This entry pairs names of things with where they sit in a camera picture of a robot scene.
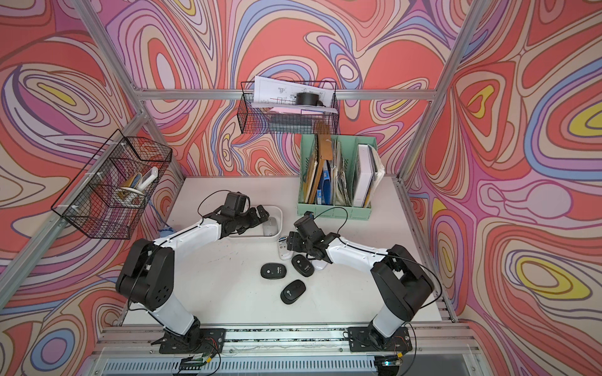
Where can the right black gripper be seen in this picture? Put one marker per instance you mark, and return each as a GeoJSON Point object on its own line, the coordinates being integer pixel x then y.
{"type": "Point", "coordinates": [293, 240]}

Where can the wire basket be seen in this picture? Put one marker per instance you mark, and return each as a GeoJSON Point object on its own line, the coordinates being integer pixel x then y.
{"type": "Point", "coordinates": [103, 202]}
{"type": "Point", "coordinates": [258, 122]}

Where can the white item in basket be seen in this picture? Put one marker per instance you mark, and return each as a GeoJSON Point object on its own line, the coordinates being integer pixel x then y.
{"type": "Point", "coordinates": [147, 179]}

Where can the grey silver mouse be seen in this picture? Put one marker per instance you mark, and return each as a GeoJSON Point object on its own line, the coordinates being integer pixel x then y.
{"type": "Point", "coordinates": [270, 227]}

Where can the white plastic storage box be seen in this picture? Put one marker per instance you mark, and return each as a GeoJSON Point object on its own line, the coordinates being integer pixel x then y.
{"type": "Point", "coordinates": [255, 235]}

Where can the black mouse front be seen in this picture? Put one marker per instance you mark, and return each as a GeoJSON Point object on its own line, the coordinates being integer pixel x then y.
{"type": "Point", "coordinates": [292, 292]}

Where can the white papers in basket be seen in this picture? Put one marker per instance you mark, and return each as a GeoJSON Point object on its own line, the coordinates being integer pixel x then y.
{"type": "Point", "coordinates": [280, 96]}

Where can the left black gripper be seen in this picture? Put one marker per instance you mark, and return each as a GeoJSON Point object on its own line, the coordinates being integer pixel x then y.
{"type": "Point", "coordinates": [255, 219]}

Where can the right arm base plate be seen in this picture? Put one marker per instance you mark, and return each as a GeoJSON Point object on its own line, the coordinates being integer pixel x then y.
{"type": "Point", "coordinates": [368, 340]}

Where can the black mouse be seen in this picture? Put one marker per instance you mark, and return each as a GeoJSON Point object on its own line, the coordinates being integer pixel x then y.
{"type": "Point", "coordinates": [292, 292]}
{"type": "Point", "coordinates": [302, 265]}
{"type": "Point", "coordinates": [273, 271]}

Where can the white book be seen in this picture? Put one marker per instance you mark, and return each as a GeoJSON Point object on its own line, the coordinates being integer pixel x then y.
{"type": "Point", "coordinates": [369, 172]}

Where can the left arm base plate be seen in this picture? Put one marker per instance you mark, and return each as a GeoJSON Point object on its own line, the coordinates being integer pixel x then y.
{"type": "Point", "coordinates": [196, 341]}

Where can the brown folder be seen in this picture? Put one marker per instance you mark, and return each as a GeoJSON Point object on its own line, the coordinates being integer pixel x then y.
{"type": "Point", "coordinates": [321, 153]}

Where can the left wire basket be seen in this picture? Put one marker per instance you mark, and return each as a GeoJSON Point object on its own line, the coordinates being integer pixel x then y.
{"type": "Point", "coordinates": [103, 202]}

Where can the front aluminium rail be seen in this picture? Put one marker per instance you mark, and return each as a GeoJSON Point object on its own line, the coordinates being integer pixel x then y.
{"type": "Point", "coordinates": [303, 349]}

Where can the black tape roll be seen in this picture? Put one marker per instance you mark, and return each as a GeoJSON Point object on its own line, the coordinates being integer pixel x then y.
{"type": "Point", "coordinates": [308, 99]}

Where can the green file organizer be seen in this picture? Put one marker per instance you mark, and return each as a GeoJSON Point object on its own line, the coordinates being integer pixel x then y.
{"type": "Point", "coordinates": [348, 145]}

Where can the blue pencil case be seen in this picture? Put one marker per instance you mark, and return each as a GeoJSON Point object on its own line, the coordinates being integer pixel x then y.
{"type": "Point", "coordinates": [168, 231]}

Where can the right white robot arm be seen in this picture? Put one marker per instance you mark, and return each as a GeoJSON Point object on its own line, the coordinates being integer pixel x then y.
{"type": "Point", "coordinates": [403, 283]}

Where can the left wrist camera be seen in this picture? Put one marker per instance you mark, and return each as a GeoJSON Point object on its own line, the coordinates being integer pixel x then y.
{"type": "Point", "coordinates": [236, 204]}

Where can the white mouse with buttons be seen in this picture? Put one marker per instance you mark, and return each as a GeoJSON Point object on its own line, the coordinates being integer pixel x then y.
{"type": "Point", "coordinates": [282, 249]}

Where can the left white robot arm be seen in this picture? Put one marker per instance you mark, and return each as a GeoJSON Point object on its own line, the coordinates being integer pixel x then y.
{"type": "Point", "coordinates": [148, 274]}

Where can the back wire basket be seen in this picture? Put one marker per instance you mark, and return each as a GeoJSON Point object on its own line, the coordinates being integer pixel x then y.
{"type": "Point", "coordinates": [258, 122]}

